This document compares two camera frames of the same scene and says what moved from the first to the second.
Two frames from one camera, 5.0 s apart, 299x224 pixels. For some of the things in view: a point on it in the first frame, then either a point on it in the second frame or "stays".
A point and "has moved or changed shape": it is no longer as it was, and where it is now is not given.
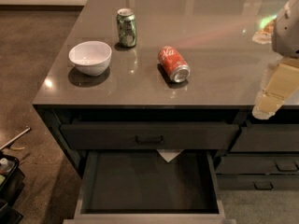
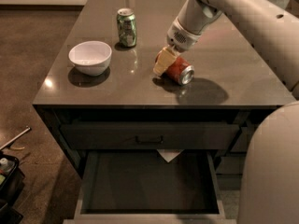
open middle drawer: (149, 187) stays
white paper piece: (169, 154) stays
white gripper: (286, 32) → (181, 36)
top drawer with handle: (195, 136) stays
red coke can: (171, 61) has moved or changed shape
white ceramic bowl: (92, 58) stays
